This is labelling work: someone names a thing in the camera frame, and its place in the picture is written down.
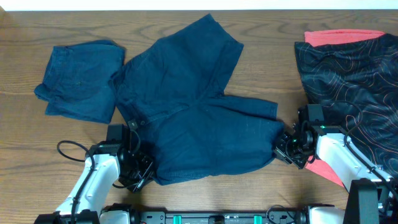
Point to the folded navy shorts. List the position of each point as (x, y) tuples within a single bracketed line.
[(76, 82)]

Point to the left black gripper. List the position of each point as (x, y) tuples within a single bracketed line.
[(145, 177)]

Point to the navy blue shorts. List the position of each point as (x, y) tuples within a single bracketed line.
[(174, 91)]

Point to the black patterned shorts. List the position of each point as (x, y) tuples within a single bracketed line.
[(357, 83)]

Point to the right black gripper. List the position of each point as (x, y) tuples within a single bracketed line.
[(280, 149)]

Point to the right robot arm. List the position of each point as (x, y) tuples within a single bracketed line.
[(372, 192)]

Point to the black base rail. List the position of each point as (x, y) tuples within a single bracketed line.
[(202, 217)]

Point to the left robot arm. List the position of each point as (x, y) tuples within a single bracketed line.
[(107, 165)]

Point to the red coral garment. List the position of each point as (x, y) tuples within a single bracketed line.
[(340, 36)]

